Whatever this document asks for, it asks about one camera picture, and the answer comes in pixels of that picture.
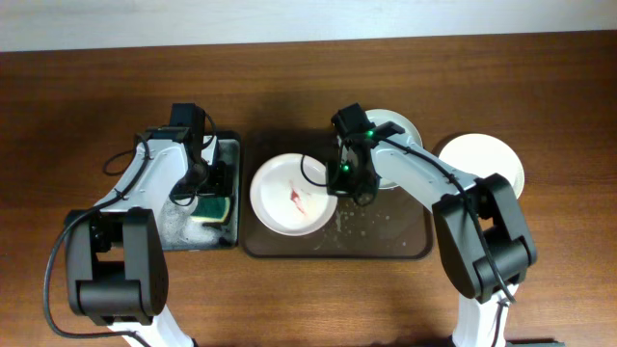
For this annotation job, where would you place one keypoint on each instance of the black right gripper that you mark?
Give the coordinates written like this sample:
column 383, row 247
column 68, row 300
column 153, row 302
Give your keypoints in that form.
column 350, row 180

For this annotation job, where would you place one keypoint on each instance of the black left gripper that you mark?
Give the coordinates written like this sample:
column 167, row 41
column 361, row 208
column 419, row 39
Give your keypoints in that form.
column 212, row 182

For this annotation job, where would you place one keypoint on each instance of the green and yellow sponge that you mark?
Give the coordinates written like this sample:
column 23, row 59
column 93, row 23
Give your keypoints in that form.
column 212, row 211

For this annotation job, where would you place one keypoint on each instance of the white plate with red stain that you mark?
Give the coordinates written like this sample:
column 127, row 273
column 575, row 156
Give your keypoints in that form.
column 287, row 195

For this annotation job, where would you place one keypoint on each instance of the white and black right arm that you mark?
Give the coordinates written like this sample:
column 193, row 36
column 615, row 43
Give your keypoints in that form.
column 485, row 243

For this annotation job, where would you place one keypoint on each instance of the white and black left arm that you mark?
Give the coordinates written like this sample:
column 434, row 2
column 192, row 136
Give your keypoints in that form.
column 116, row 269

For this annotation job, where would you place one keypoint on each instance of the black soapy water tray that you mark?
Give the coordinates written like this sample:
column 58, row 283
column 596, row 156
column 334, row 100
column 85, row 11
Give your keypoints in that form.
column 178, row 233

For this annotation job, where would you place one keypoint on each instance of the white plate on tray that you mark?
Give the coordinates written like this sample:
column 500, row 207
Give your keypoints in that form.
column 389, row 126

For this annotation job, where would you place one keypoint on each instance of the dark brown serving tray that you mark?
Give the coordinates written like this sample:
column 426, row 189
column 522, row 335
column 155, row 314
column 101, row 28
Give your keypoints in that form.
column 393, row 226

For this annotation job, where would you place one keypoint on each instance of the clean white plate stack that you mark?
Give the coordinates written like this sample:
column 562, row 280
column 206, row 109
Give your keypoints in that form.
column 484, row 155

